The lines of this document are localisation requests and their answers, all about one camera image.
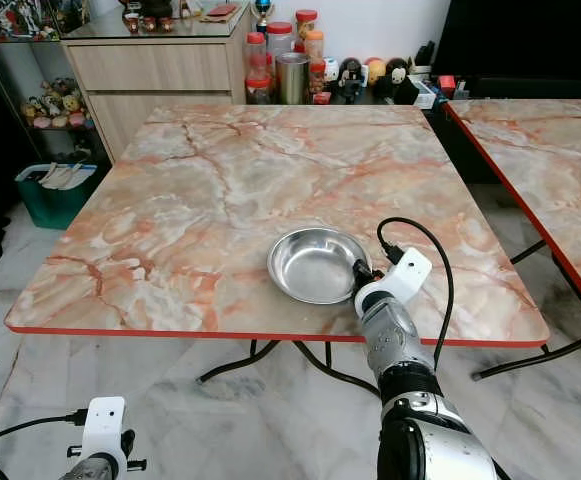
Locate green plastic bin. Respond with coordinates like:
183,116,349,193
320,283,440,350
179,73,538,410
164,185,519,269
15,163,99,231

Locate dark ornament with red beads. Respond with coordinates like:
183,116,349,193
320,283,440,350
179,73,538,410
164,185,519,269
120,0,181,33

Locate stainless steel bowl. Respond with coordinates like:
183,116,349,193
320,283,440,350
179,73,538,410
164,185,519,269
267,227,374,306

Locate trophy with blue ball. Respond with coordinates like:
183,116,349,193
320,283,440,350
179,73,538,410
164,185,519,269
252,0,274,33

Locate light wood drawer cabinet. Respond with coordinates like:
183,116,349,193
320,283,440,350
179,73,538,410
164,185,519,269
60,8,251,161

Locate black television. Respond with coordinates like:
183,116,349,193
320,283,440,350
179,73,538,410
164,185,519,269
430,0,581,98

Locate red filled plastic bottle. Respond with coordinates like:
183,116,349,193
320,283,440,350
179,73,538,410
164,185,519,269
245,33,274,105

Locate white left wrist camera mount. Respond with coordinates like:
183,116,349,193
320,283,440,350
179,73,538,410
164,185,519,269
82,396,127,461

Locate white papers in bin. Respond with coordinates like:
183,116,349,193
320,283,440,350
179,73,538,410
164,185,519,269
38,163,96,191

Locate small plush toys cluster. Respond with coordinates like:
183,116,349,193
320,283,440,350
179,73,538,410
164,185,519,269
22,80,96,129

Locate small snack jar orange lid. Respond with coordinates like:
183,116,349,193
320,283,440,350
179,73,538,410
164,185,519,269
303,30,326,63

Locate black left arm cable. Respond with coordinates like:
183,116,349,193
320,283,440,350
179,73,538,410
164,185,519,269
0,408,88,480

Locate tall clear jar red lid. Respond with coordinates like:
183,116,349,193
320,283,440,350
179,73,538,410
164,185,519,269
266,22,294,57

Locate black and white plush toy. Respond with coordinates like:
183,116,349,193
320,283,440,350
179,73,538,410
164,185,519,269
385,57,412,101

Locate flat red box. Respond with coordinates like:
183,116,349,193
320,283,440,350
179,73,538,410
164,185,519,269
205,4,241,21

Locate robot model figures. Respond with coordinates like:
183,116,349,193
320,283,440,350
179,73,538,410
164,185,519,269
0,0,66,43

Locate orange snack jar red lid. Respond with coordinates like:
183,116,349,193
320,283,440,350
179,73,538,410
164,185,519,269
295,10,319,36

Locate glass display shelf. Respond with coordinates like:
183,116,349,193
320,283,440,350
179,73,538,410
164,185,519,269
0,0,101,166

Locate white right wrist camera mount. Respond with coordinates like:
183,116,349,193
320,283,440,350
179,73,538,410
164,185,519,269
352,247,433,319

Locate marble pattern folding table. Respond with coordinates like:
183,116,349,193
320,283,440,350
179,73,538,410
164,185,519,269
5,103,551,399
443,97,581,381

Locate stainless steel canister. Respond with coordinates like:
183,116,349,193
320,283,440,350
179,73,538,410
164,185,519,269
275,52,311,106

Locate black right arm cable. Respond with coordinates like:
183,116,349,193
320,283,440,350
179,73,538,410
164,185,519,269
377,217,455,371

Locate white plastic tray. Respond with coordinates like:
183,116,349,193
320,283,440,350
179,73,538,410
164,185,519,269
410,75,441,109

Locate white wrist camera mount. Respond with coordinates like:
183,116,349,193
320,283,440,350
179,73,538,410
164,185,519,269
82,396,127,461
352,247,433,319

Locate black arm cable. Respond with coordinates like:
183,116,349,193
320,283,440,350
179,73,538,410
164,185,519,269
377,217,455,371
0,408,88,480

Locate yellow plush toy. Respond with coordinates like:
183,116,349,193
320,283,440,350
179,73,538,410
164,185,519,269
365,57,387,87

